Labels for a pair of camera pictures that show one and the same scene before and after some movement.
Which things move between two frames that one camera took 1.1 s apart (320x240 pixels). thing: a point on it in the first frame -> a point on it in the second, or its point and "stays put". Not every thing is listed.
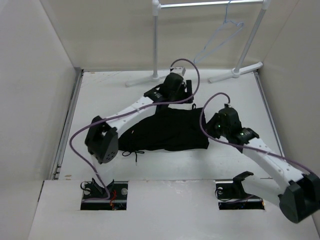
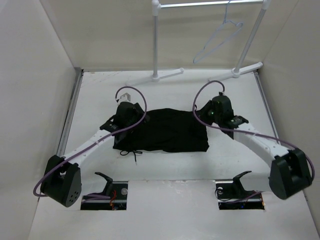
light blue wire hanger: x=225 y=22 stays put
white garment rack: x=238 y=71 stays put
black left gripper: x=182 y=88 -> x=138 y=112
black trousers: x=166 y=129 stays put
